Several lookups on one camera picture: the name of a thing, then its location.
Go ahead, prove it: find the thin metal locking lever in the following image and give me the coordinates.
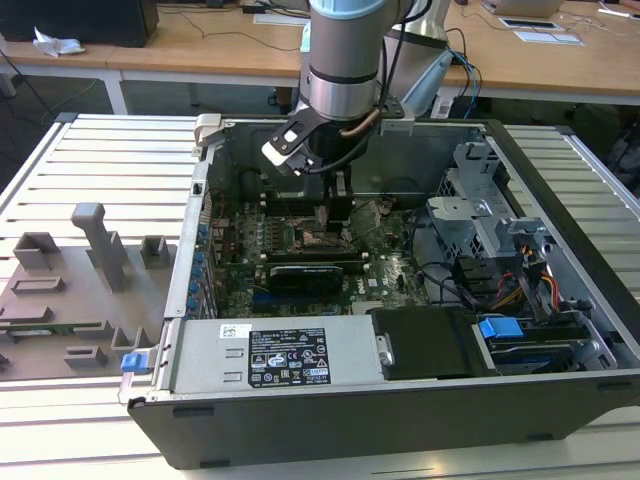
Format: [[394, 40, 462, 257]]
[[276, 192, 303, 237]]

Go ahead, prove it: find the CPU socket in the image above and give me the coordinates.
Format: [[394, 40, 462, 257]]
[[292, 214, 354, 254]]

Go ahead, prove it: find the black graphics card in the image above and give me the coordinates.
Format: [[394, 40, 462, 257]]
[[268, 264, 345, 302]]

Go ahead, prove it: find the green motherboard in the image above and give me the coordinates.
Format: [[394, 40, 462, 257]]
[[207, 193, 437, 319]]

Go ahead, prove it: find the silver metal drive cage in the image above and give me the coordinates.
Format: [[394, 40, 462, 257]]
[[426, 141, 557, 262]]

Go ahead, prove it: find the grey plastic case latch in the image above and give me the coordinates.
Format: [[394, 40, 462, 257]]
[[192, 113, 224, 149]]

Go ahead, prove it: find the white keyboard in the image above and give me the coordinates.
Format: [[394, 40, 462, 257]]
[[252, 13, 312, 26]]

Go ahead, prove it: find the black plastic shroud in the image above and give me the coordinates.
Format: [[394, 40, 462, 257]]
[[371, 306, 482, 382]]

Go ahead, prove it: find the light wooden desk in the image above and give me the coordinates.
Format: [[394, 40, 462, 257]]
[[0, 0, 640, 117]]

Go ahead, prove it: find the silver power supply unit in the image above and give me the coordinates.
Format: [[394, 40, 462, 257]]
[[158, 317, 394, 396]]

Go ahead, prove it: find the hard disk in blue carrier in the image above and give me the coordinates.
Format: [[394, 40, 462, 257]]
[[474, 315, 591, 376]]

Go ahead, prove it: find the black open PC case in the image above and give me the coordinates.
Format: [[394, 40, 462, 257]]
[[118, 113, 640, 471]]

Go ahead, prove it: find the white flat tablet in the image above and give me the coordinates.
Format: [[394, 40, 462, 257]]
[[499, 16, 559, 30]]

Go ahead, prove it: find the blue plastic release latch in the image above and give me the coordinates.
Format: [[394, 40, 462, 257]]
[[121, 352, 151, 374]]

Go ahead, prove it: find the silver laptop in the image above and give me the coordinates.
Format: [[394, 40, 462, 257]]
[[482, 0, 564, 16]]

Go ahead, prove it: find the white paper sheet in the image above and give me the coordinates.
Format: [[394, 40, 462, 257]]
[[514, 29, 586, 47]]

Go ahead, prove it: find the grey parts rack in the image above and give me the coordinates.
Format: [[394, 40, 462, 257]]
[[0, 202, 181, 384]]

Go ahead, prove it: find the green RAM stick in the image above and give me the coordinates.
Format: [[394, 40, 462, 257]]
[[0, 322, 102, 342]]

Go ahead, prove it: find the black computer tower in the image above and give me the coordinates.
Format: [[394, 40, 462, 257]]
[[0, 0, 160, 49]]

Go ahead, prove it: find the crumpled white paper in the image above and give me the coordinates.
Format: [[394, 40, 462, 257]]
[[32, 25, 86, 57]]

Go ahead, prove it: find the white camera with black mount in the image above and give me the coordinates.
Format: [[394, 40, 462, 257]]
[[261, 117, 314, 177]]

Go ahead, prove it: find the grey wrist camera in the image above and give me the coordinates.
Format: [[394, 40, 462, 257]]
[[379, 112, 416, 138]]

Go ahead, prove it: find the black wire harness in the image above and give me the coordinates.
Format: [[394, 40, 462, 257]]
[[408, 209, 504, 309]]

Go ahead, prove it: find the yellow red wire bundle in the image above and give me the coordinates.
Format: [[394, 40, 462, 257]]
[[492, 272, 559, 309]]

